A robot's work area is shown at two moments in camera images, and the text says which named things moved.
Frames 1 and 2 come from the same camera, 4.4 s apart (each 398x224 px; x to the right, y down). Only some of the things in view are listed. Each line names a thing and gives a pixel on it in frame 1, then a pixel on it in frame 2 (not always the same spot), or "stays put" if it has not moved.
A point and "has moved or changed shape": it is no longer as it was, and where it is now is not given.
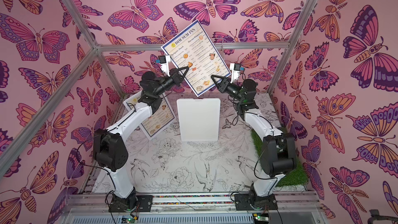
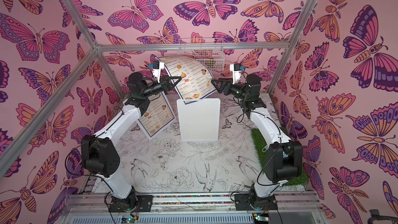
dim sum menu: [162, 116] stays put
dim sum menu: [162, 115] stays put
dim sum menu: [193, 48] has moved or changed shape
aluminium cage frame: [99, 49] stays put
